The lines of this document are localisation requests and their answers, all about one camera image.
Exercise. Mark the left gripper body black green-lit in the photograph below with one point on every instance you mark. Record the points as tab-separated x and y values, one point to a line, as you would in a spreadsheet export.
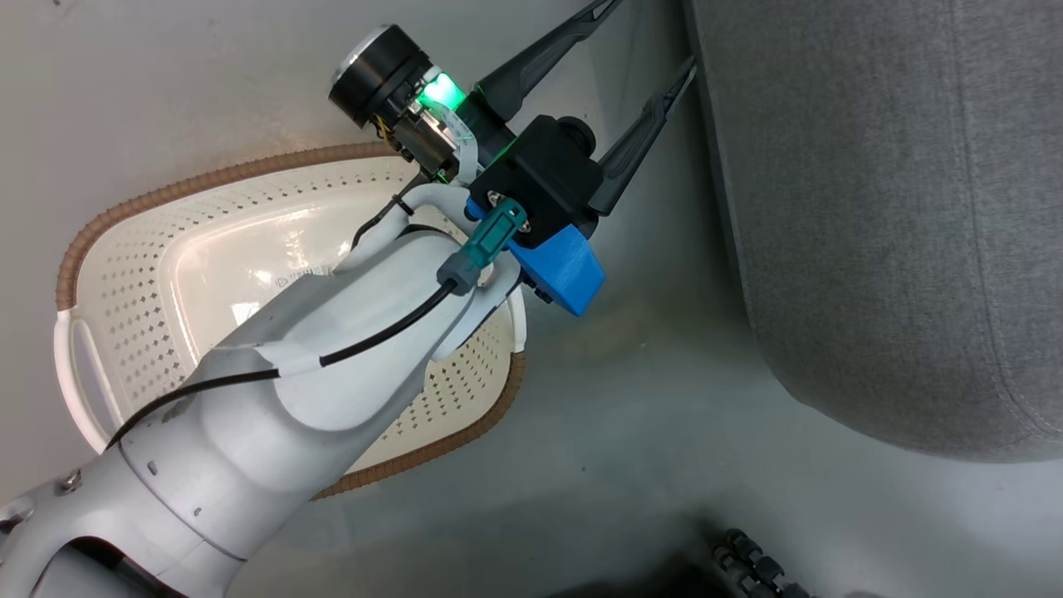
382	79

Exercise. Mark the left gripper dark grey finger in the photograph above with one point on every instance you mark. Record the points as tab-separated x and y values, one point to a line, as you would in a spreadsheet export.
639	141
540	62

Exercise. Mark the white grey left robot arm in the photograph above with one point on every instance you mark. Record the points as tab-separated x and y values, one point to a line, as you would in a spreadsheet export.
249	415

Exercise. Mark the white perforated basket brown rim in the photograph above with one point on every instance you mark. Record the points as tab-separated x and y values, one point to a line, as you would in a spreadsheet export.
166	274

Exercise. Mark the grey fabric cushion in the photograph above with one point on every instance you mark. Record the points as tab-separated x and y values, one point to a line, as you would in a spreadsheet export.
897	216

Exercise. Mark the black ribbed robot part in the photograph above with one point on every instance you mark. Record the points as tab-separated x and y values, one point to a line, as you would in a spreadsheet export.
756	569

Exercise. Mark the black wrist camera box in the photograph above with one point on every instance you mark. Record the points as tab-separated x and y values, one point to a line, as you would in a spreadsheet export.
548	178

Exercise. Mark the blue camera mount bracket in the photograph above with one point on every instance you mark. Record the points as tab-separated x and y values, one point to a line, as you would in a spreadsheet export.
565	270

